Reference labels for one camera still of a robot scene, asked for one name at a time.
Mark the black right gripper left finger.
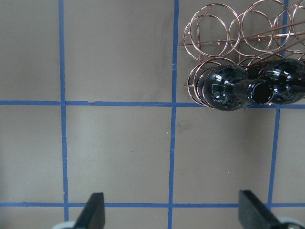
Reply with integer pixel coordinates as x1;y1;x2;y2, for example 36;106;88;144
73;192;105;229

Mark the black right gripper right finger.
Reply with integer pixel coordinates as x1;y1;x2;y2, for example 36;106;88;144
239;190;286;229

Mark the dark wine bottle being placed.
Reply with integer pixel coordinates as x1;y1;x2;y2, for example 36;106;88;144
246;58;305;104

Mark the dark bottle in basket front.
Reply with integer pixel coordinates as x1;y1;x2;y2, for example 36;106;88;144
202;65;274;112

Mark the copper wire wine basket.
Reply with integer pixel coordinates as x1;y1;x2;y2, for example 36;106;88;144
180;0;305;109

